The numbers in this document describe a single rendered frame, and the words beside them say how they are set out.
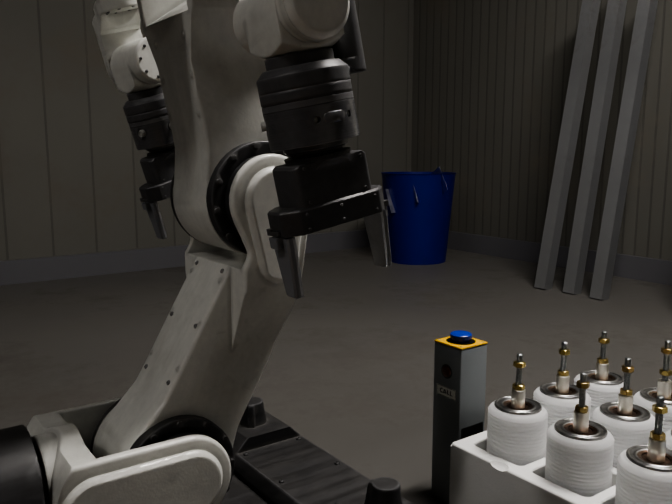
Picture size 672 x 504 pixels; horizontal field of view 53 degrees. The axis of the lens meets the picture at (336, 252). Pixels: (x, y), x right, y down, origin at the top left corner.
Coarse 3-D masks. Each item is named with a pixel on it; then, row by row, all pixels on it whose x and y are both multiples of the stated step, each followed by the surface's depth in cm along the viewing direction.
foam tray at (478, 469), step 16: (464, 448) 112; (480, 448) 112; (464, 464) 112; (480, 464) 109; (496, 464) 107; (512, 464) 106; (528, 464) 106; (544, 464) 106; (464, 480) 112; (480, 480) 109; (496, 480) 106; (512, 480) 103; (528, 480) 101; (544, 480) 101; (464, 496) 112; (480, 496) 109; (496, 496) 106; (512, 496) 104; (528, 496) 101; (544, 496) 99; (560, 496) 96; (576, 496) 96; (592, 496) 96; (608, 496) 96
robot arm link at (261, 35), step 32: (256, 0) 61; (352, 0) 64; (256, 32) 62; (288, 32) 59; (352, 32) 64; (288, 64) 60; (320, 64) 60; (352, 64) 64; (288, 96) 60; (320, 96) 60
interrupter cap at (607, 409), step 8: (600, 408) 109; (608, 408) 109; (616, 408) 110; (640, 408) 109; (608, 416) 107; (616, 416) 106; (624, 416) 106; (632, 416) 106; (640, 416) 106; (648, 416) 106
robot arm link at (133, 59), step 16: (128, 48) 97; (144, 48) 95; (112, 64) 101; (128, 64) 96; (144, 64) 95; (128, 80) 98; (144, 80) 97; (128, 96) 101; (144, 96) 99; (160, 96) 99; (128, 112) 100; (144, 112) 99; (160, 112) 99
